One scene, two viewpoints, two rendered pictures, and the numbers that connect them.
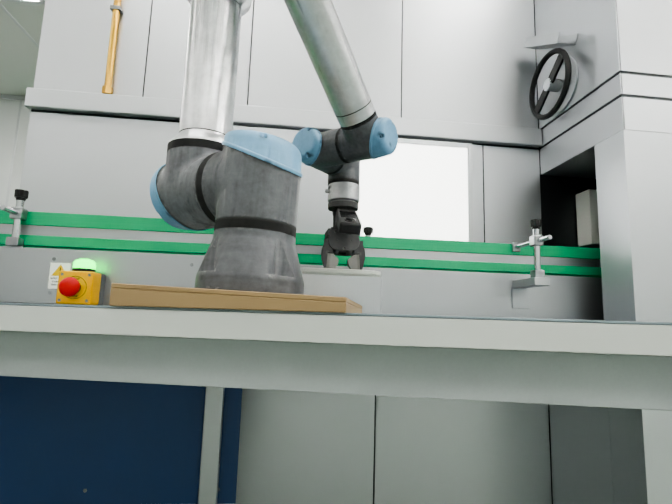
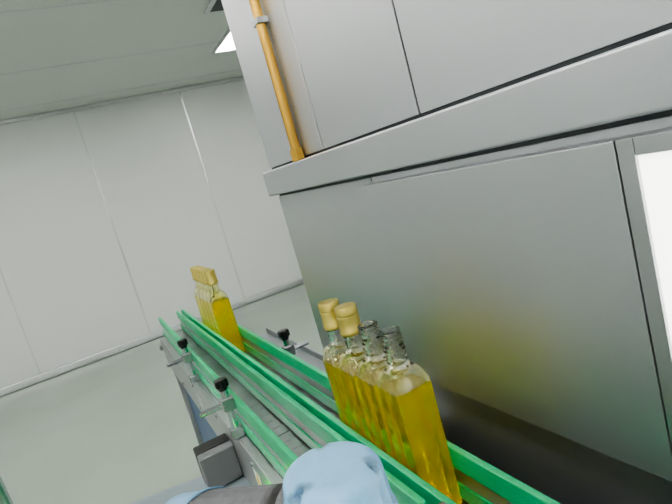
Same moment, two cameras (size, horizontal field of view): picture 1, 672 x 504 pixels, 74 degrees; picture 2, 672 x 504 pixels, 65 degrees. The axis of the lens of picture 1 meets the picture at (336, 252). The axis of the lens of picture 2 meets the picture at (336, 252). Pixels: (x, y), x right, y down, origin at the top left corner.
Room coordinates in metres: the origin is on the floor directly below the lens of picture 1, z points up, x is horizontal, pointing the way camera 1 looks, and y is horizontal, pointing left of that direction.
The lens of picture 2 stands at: (0.96, -0.36, 1.36)
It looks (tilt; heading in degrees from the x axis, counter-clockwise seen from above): 9 degrees down; 72
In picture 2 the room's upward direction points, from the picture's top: 16 degrees counter-clockwise
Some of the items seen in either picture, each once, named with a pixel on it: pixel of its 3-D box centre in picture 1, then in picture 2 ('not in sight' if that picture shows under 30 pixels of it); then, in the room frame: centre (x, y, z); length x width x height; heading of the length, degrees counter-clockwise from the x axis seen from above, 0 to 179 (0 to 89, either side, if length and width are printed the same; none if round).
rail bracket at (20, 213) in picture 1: (12, 216); (218, 413); (0.97, 0.72, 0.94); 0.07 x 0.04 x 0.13; 6
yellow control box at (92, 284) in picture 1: (81, 289); not in sight; (0.97, 0.55, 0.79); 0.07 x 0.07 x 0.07; 6
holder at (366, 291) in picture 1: (332, 297); not in sight; (1.03, 0.01, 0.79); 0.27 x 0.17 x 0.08; 6
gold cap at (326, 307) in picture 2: not in sight; (331, 314); (1.18, 0.43, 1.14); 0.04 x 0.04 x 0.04
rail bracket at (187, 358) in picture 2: not in sight; (180, 364); (0.92, 1.18, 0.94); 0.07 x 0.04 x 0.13; 6
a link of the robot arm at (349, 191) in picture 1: (342, 195); not in sight; (1.03, -0.01, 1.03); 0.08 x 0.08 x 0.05
